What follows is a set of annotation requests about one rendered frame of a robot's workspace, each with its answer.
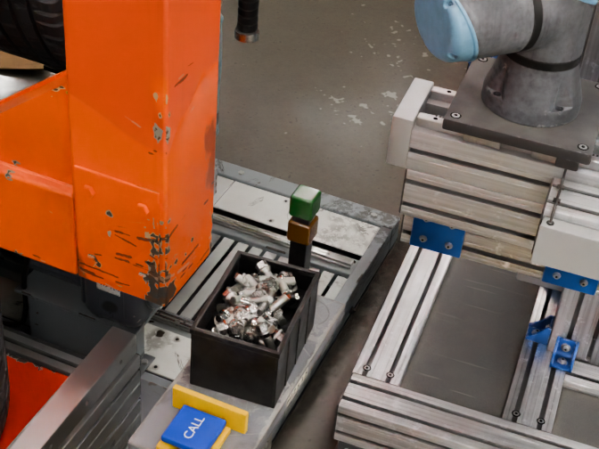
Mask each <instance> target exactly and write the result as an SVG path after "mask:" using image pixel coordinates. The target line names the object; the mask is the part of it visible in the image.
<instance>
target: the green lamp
mask: <svg viewBox="0 0 599 449"><path fill-rule="evenodd" d="M321 194H322V193H321V191H319V190H317V189H314V188H311V187H308V186H306V185H303V184H300V185H299V186H298V187H297V188H296V190H295V191H294V192H293V194H292V195H291V198H290V208H289V214H290V215H291V216H295V217H297V218H300V219H304V220H307V221H311V220H312V219H313V218H314V217H315V215H316V213H317V212H318V211H319V209H320V202H321Z"/></svg>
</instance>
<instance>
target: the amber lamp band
mask: <svg viewBox="0 0 599 449"><path fill-rule="evenodd" d="M318 219H319V218H318V216H317V215H316V216H315V218H314V219H313V220H312V222H311V223H310V225H306V224H301V223H298V222H295V221H293V220H292V217H291V218H290V220H289V221H288V228H287V240H289V241H294V242H297V243H299V244H302V245H305V246H308V245H309V244H310V243H311V241H312V240H313V239H314V238H315V237H316V234H317V227H318Z"/></svg>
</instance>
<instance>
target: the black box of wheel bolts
mask: <svg viewBox="0 0 599 449"><path fill-rule="evenodd" d="M320 277H321V273H320V272H317V271H314V270H310V269H307V268H303V267H300V266H296V265H291V264H287V263H284V262H280V261H277V260H273V259H270V258H267V257H261V256H258V255H254V254H251V253H247V252H244V251H240V250H237V252H236V254H235V255H234V258H233V259H232V261H231V262H230V264H229V266H228V267H227V268H226V270H225V272H224V274H223V275H222V277H221V278H220V280H219V282H218V283H217V286H216V287H215V289H214V290H213V291H212V293H211V294H210V296H209V298H208V300H207V302H206V303H205V305H204V307H203V308H202V310H201V311H200V313H199V314H198V316H197V318H196V319H195V321H194V323H193V325H192V327H191V328H190V333H191V367H190V384H193V385H195V386H199V387H202V388H207V389H210V390H214V391H217V392H219V393H223V394H226V395H229V396H234V397H237V398H241V399H243V400H246V401H250V402H252V403H255V404H261V405H264V406H267V407H270V408H275V405H276V403H277V401H278V399H279V397H280V395H281V394H282V392H283V389H284V387H285V386H286V382H287V380H288V378H289V377H290V375H291V372H292V370H293V368H294V365H295V364H296V363H297V360H298V358H299V356H300V353H301V351H302V349H303V347H304V345H305V344H306V343H307V339H308V336H309V334H310V332H311V331H312V329H313V327H314V320H315V311H316V297H317V289H318V281H319V279H320Z"/></svg>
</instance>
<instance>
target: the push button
mask: <svg viewBox="0 0 599 449"><path fill-rule="evenodd" d="M225 426H226V421H225V420H223V419H220V418H218V417H216V416H213V415H211V414H208V413H206V412H202V411H200V410H197V409H195V408H192V407H191V406H188V405H185V404H184V405H183V407H182V408H181V409H180V411H179V412H178V413H177V415H176V417H175V418H174V419H173V420H172V421H171V422H170V424H169V425H168V427H167V428H166V430H165V431H164V432H163V434H162V435H161V441H163V442H165V443H168V444H170V445H173V446H176V447H178V448H181V449H210V448H211V447H212V446H213V445H214V443H215V442H216V440H217V438H218V437H219V435H220V434H221V432H222V431H223V429H224V428H225Z"/></svg>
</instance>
